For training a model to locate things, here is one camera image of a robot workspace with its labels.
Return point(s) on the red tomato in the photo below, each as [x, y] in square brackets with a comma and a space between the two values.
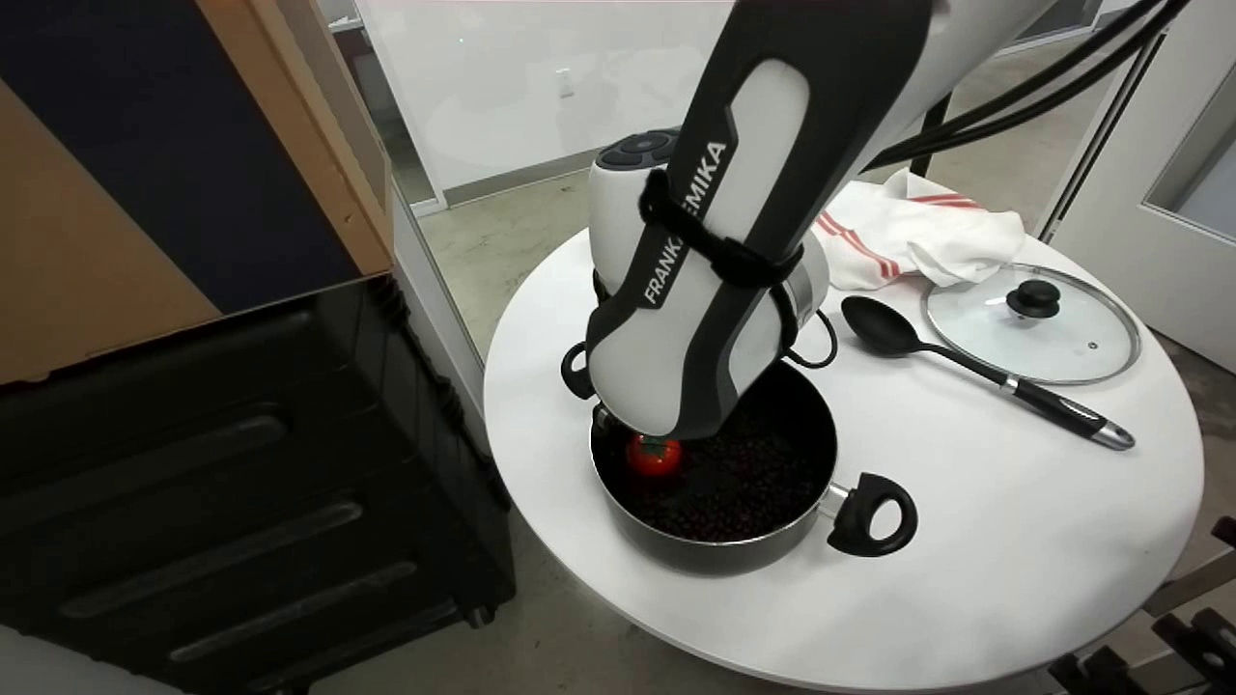
[654, 461]

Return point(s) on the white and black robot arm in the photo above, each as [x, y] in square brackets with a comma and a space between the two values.
[719, 257]

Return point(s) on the black serving spoon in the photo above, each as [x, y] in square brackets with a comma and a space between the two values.
[876, 326]

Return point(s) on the white towel with red stripes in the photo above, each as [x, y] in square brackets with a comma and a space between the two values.
[951, 235]

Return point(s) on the glass lid with black knob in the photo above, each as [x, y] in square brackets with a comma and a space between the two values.
[1031, 297]

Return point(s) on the white door with window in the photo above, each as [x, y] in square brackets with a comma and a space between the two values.
[1120, 243]

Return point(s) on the black camera tripod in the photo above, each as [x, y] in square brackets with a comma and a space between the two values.
[932, 144]

